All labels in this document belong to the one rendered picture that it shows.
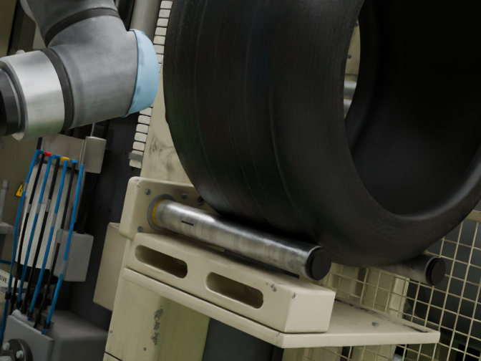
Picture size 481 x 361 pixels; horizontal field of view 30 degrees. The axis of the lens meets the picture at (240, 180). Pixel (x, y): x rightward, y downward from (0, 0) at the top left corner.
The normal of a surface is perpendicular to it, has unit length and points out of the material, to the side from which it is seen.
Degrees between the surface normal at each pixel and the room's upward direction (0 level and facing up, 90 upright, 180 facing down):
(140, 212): 90
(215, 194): 140
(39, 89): 78
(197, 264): 90
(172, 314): 90
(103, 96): 105
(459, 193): 41
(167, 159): 90
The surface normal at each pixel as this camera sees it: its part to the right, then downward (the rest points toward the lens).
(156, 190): 0.68, 0.18
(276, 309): -0.71, -0.11
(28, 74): 0.34, -0.48
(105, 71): 0.49, -0.12
